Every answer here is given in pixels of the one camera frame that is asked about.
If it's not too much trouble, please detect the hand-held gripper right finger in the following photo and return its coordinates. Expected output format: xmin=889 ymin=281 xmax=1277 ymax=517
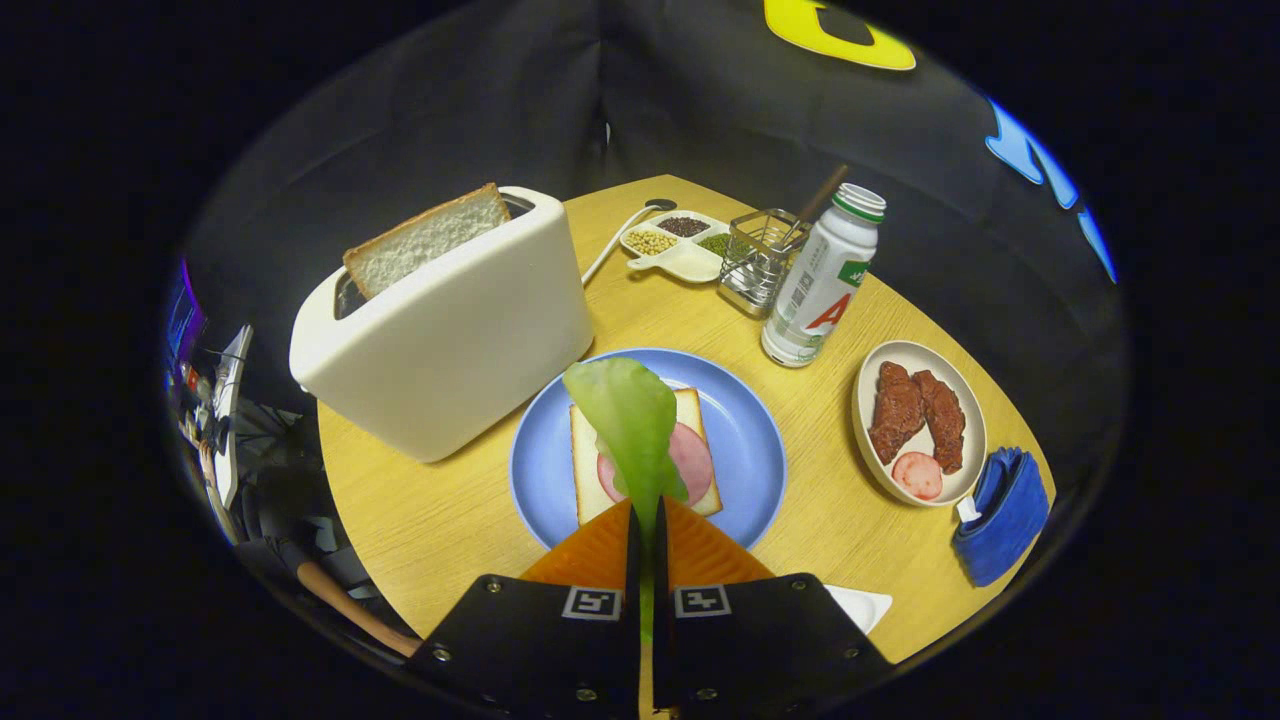
xmin=652 ymin=497 xmax=896 ymax=716

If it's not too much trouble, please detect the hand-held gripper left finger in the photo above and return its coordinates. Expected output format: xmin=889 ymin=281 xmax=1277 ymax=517
xmin=405 ymin=498 xmax=643 ymax=716

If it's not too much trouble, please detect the green lettuce leaf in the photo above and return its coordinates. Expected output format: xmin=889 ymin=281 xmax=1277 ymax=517
xmin=562 ymin=357 xmax=691 ymax=641

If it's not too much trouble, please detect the toasted bread slice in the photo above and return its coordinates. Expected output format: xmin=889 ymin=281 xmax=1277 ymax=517
xmin=343 ymin=182 xmax=512 ymax=301

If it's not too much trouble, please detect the white bread slice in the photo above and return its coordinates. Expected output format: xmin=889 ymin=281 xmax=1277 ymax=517
xmin=569 ymin=387 xmax=724 ymax=527

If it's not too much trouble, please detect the large pink ham slice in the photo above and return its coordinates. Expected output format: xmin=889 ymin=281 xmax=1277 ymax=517
xmin=597 ymin=421 xmax=715 ymax=507

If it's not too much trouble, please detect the blue round plate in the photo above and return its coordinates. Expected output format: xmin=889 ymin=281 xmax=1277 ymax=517
xmin=509 ymin=347 xmax=788 ymax=553

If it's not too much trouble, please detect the white square plate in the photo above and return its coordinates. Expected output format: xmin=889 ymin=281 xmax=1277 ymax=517
xmin=822 ymin=584 xmax=894 ymax=636

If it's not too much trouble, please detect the small pink ham slice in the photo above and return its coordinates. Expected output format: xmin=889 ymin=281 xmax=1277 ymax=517
xmin=891 ymin=451 xmax=944 ymax=502

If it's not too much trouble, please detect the brown meat piece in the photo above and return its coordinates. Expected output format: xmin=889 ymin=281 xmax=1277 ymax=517
xmin=868 ymin=361 xmax=926 ymax=466
xmin=912 ymin=370 xmax=967 ymax=475

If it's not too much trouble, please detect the white toaster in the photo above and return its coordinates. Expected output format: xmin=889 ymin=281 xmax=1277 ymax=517
xmin=289 ymin=186 xmax=595 ymax=464

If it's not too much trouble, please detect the white divided seed dish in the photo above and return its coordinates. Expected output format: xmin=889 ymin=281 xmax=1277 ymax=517
xmin=619 ymin=210 xmax=733 ymax=284

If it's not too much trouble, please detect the white drink bottle green cap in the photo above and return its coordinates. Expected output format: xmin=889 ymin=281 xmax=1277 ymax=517
xmin=761 ymin=183 xmax=887 ymax=369

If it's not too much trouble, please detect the beige round plate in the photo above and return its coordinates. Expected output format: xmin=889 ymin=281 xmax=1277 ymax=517
xmin=852 ymin=340 xmax=988 ymax=508

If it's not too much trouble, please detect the blue folded towel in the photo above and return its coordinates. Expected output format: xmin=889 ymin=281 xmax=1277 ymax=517
xmin=952 ymin=446 xmax=1051 ymax=588

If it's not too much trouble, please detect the brown chopstick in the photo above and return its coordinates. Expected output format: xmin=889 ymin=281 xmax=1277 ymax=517
xmin=795 ymin=165 xmax=849 ymax=227

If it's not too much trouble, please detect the metal wire utensil holder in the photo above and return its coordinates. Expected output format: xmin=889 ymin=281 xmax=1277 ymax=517
xmin=718 ymin=208 xmax=812 ymax=319

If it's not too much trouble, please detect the white toaster cord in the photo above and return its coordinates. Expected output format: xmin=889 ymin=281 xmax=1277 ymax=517
xmin=581 ymin=205 xmax=656 ymax=288

